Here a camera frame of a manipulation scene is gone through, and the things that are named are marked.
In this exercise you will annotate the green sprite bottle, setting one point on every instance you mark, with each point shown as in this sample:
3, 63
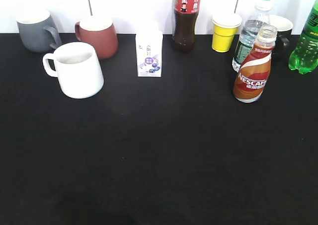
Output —
304, 58

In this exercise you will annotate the cola bottle red label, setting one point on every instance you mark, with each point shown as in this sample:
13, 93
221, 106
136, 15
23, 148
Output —
185, 13

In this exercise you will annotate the clear water bottle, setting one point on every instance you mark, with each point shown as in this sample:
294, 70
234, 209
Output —
250, 30

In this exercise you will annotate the black mug white interior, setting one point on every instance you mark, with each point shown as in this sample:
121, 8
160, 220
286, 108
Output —
284, 29

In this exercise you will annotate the white ceramic mug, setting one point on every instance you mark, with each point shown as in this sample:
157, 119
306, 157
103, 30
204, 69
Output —
77, 68

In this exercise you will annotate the grey ceramic mug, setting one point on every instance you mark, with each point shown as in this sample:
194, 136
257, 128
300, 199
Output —
38, 31

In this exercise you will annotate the yellow paper cup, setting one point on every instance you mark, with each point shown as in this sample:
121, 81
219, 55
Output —
225, 27

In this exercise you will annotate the red-brown ceramic mug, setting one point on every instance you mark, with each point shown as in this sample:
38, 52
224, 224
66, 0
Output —
98, 31

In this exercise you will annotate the brown nescafe coffee bottle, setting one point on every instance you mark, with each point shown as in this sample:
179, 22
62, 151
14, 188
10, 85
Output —
255, 69

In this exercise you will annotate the white blueberry milk carton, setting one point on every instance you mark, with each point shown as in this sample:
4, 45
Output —
149, 52

